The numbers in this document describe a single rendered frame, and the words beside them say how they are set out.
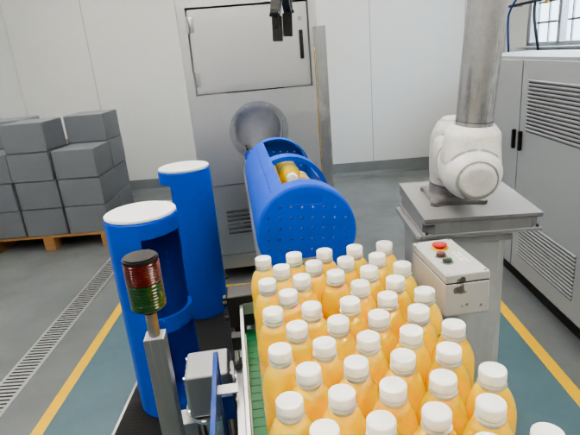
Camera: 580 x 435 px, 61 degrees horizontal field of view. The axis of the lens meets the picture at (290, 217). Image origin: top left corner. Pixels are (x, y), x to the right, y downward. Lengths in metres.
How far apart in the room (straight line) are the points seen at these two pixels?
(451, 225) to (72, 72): 5.90
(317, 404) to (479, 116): 0.93
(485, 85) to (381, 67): 5.09
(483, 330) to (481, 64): 0.89
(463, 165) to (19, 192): 4.32
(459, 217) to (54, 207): 4.06
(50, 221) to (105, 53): 2.53
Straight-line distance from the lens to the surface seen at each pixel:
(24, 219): 5.18
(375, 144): 6.57
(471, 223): 1.60
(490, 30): 1.41
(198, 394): 1.29
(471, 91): 1.43
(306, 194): 1.34
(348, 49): 6.42
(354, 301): 0.96
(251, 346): 1.25
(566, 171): 2.94
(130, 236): 1.91
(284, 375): 0.84
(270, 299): 1.06
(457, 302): 1.14
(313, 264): 1.12
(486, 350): 1.88
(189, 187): 2.67
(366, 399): 0.80
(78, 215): 4.96
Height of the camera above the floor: 1.57
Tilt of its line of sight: 18 degrees down
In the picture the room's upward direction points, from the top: 5 degrees counter-clockwise
